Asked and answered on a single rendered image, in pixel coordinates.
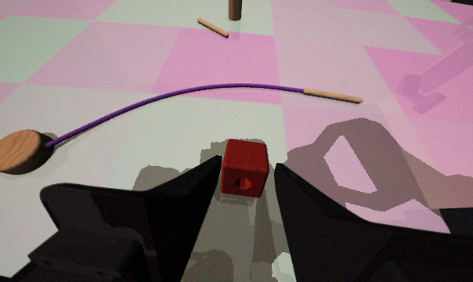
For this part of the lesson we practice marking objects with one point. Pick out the round wooden disc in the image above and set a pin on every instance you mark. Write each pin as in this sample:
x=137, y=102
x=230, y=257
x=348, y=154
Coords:
x=23, y=151

